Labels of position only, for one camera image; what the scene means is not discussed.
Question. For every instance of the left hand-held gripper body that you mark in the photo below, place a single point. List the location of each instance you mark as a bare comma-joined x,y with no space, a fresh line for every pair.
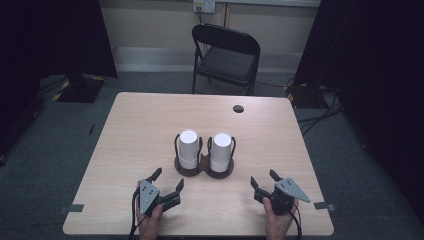
148,196

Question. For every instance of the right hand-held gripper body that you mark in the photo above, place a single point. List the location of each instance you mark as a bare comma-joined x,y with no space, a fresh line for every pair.
283,195

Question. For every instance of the black double cup holder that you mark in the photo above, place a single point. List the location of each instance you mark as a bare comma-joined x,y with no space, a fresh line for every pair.
203,168

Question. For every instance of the person's left hand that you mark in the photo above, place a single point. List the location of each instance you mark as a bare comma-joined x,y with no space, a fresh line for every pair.
148,225

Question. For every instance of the person's right hand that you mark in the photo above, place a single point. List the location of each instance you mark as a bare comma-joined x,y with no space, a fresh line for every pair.
278,225

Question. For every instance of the grey tape strip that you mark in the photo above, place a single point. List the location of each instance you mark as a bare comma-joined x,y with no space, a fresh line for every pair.
324,206
71,208

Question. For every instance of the black table grommet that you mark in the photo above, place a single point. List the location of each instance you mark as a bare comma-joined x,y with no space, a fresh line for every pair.
238,109

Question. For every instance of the black stand base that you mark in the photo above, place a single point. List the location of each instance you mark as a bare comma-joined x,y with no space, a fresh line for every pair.
80,88
301,95

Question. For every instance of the black folding chair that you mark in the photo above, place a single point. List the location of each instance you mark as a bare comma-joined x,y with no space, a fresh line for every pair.
226,63

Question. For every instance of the black curtain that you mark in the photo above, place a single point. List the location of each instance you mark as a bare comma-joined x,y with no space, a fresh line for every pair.
50,40
373,83

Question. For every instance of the white wall power outlet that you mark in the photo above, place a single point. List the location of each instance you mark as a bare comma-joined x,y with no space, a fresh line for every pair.
204,6

